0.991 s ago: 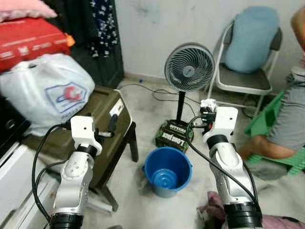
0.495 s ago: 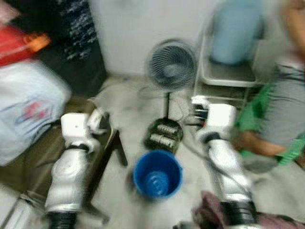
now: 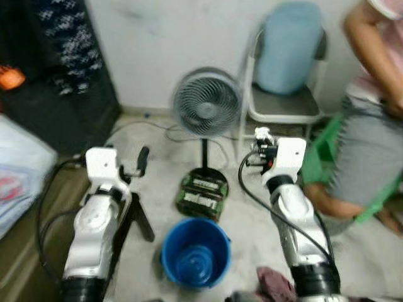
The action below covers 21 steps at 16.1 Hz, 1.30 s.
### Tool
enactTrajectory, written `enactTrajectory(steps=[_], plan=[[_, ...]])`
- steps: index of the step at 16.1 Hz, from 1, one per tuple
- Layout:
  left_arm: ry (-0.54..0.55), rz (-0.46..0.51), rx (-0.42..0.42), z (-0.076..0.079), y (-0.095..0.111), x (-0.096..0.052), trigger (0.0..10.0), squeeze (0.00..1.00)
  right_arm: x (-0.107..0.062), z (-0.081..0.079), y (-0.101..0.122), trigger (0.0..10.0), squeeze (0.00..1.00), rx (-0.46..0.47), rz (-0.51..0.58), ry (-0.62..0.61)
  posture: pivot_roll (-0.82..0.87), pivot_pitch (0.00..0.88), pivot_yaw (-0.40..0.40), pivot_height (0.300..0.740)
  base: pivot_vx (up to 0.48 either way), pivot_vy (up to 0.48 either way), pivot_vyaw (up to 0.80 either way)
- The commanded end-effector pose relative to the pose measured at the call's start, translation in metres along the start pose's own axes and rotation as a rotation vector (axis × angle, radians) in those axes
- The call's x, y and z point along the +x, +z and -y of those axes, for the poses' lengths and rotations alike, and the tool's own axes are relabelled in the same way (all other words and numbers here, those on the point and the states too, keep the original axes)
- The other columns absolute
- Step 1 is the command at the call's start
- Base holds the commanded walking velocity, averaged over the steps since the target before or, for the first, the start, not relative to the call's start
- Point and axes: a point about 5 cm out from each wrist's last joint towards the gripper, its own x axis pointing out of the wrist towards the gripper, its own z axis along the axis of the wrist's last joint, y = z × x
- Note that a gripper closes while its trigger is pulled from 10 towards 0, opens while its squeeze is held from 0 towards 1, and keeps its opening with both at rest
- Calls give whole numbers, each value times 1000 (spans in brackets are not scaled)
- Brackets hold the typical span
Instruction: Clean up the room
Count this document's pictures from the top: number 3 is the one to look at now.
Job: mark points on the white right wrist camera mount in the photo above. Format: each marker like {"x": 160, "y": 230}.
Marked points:
{"x": 288, "y": 157}

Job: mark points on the grey standing fan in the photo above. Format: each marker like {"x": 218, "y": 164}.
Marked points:
{"x": 206, "y": 104}

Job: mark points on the black cabinet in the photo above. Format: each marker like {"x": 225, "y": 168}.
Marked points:
{"x": 94, "y": 119}

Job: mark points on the blue plastic bucket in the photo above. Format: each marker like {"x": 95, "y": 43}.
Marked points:
{"x": 189, "y": 251}

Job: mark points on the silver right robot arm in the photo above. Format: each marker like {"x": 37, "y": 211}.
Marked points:
{"x": 302, "y": 220}

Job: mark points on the maroon cloth rag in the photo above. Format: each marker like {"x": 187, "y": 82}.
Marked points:
{"x": 274, "y": 286}

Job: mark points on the light blue water jug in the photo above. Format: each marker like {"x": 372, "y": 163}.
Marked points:
{"x": 289, "y": 50}

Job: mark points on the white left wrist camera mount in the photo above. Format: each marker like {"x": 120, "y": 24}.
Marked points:
{"x": 104, "y": 167}

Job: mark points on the white metal chair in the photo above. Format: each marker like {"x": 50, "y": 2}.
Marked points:
{"x": 283, "y": 106}

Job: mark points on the dark green patterned box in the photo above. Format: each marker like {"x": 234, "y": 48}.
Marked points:
{"x": 203, "y": 195}

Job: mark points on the black metal stand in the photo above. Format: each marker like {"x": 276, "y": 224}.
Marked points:
{"x": 140, "y": 220}

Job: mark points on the grey robot right foot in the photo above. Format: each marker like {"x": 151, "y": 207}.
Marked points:
{"x": 242, "y": 297}

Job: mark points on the small orange object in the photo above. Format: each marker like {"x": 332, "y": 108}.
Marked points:
{"x": 11, "y": 77}

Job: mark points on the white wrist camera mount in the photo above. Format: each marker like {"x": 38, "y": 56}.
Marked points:
{"x": 288, "y": 157}
{"x": 104, "y": 167}

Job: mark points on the green plastic stool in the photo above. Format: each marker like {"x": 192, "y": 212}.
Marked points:
{"x": 321, "y": 154}

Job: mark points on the black white patterned cloth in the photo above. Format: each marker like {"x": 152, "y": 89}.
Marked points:
{"x": 72, "y": 44}

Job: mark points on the person in grey shorts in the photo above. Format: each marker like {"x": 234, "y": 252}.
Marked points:
{"x": 365, "y": 151}

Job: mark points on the white pink plastic bag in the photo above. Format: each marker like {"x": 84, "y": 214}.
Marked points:
{"x": 19, "y": 170}

